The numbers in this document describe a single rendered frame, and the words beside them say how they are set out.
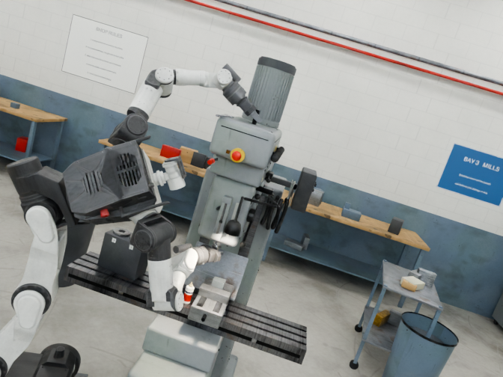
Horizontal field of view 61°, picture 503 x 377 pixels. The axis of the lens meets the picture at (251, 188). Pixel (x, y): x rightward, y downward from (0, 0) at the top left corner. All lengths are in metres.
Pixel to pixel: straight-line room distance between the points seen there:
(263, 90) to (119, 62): 4.83
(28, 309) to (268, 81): 1.43
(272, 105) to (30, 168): 1.12
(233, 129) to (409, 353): 2.69
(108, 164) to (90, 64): 5.48
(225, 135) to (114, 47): 5.18
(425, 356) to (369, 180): 3.07
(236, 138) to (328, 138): 4.47
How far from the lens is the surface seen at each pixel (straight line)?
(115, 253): 2.29
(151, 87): 1.85
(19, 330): 1.96
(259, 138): 1.77
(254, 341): 2.16
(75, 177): 1.64
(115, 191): 1.54
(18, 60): 7.62
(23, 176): 1.73
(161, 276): 1.67
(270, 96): 2.15
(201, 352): 2.08
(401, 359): 3.98
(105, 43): 6.94
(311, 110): 6.18
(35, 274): 1.86
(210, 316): 2.04
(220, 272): 2.51
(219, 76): 1.91
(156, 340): 2.12
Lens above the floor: 2.01
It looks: 12 degrees down
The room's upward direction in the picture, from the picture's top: 17 degrees clockwise
